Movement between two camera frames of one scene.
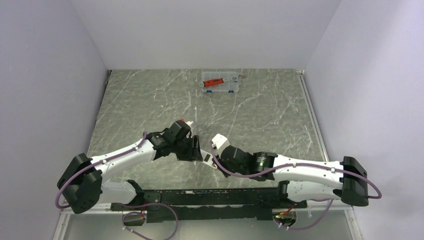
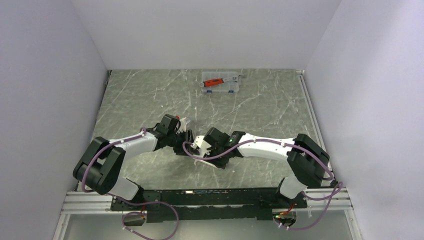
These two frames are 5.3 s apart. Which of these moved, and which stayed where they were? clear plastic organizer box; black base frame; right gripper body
Moved: right gripper body
Stayed: black base frame; clear plastic organizer box
